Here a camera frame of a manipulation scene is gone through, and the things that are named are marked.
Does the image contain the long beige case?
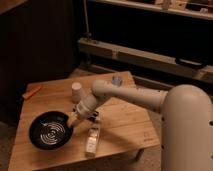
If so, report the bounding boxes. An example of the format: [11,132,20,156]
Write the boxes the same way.
[78,38,213,84]

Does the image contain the vertical metal pole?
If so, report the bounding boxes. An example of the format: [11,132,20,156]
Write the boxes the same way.
[83,0,91,40]

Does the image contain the black case handle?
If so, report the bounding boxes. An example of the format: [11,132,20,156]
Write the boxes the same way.
[175,58,207,69]

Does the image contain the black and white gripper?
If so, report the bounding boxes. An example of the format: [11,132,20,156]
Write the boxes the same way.
[67,111,99,128]

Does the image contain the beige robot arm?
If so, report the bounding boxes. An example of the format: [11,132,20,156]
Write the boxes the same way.
[68,80,213,171]

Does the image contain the orange marker pen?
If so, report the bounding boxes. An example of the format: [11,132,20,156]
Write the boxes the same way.
[22,85,42,100]

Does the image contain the small blue-grey box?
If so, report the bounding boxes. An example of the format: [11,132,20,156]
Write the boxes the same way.
[111,76,123,86]

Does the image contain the wooden shelf board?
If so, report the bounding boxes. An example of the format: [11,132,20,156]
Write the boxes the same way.
[89,0,213,21]

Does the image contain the white paper cup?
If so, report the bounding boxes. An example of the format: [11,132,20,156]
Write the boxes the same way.
[71,82,82,103]

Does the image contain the black ceramic bowl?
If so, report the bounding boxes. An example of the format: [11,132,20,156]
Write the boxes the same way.
[29,111,73,150]

